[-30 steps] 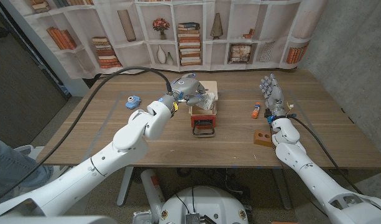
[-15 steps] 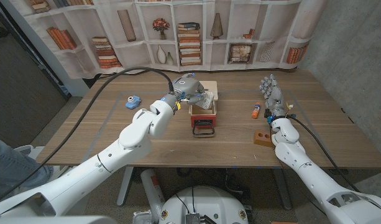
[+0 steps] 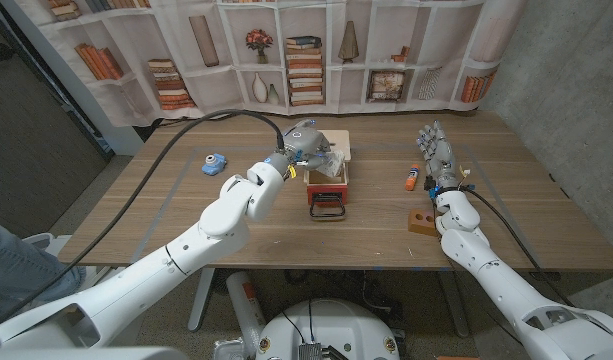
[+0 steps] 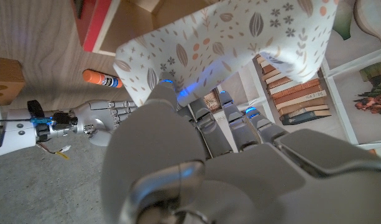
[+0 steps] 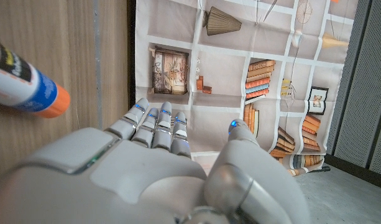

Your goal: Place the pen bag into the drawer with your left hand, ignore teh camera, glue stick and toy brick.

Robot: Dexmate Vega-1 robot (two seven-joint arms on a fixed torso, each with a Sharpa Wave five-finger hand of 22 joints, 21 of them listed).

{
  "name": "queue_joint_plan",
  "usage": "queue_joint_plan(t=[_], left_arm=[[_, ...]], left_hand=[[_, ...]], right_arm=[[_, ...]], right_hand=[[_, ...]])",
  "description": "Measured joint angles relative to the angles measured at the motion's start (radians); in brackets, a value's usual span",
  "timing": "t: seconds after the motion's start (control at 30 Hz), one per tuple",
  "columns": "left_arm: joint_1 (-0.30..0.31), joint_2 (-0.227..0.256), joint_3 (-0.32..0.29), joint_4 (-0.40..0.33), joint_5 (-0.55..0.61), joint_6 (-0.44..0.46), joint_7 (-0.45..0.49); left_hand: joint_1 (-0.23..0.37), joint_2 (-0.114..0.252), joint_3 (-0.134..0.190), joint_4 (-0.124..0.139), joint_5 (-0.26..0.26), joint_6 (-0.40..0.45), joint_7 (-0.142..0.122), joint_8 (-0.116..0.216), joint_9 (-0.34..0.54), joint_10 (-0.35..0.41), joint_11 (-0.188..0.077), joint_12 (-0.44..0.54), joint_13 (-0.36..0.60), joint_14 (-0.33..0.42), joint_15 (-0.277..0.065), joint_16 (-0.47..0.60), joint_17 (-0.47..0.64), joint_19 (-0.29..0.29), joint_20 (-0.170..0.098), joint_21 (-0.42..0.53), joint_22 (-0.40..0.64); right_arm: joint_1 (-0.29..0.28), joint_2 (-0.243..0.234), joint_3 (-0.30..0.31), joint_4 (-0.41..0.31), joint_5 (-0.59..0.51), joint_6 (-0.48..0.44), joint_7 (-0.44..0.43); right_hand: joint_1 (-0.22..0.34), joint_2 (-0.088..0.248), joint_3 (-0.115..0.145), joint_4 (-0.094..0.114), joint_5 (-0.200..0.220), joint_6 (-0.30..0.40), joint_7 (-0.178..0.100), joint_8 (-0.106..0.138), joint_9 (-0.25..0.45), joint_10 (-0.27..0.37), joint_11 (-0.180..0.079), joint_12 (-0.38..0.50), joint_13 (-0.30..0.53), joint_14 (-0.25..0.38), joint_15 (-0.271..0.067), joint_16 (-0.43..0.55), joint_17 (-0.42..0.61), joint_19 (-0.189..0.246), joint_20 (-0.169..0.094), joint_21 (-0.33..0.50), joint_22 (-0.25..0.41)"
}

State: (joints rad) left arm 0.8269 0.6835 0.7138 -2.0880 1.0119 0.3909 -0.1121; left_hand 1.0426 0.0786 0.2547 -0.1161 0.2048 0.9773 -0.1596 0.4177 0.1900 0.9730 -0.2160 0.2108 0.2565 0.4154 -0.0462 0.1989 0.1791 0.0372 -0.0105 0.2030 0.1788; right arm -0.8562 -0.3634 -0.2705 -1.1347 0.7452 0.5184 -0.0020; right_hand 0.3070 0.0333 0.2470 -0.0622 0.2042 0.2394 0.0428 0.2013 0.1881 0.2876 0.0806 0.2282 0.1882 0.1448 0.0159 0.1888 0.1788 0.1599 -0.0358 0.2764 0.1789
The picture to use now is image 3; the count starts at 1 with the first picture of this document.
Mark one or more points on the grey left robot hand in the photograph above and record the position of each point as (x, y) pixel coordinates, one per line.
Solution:
(303, 142)

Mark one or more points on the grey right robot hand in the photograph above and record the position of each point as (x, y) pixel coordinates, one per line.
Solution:
(441, 155)

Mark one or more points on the white patterned pen bag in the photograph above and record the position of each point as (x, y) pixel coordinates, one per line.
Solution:
(336, 162)

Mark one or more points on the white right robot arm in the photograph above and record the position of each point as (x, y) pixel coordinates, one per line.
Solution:
(506, 285)

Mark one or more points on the orange glue stick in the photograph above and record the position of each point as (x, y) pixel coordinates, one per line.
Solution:
(412, 177)

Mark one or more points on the wooden drawer with red front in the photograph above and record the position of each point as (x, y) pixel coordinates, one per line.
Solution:
(326, 192)

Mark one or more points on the brown toy brick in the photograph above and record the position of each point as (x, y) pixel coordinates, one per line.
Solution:
(421, 222)

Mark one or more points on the light wooden box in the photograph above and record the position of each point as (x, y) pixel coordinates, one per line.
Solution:
(340, 140)

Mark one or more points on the printed bookshelf backdrop cloth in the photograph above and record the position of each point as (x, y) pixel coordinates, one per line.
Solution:
(211, 85)

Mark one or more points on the grey table leg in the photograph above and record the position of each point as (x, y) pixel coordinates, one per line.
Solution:
(453, 305)

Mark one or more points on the white cylinder with orange label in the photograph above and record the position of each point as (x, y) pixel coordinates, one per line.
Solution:
(243, 305)

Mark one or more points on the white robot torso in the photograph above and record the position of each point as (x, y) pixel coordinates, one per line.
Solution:
(331, 325)

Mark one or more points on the white table leg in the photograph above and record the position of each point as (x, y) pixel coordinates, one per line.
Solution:
(198, 305)

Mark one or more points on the person in blue jeans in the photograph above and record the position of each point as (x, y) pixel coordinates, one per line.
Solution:
(16, 270)

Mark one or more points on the blue toy camera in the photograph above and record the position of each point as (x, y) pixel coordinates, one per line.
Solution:
(213, 165)

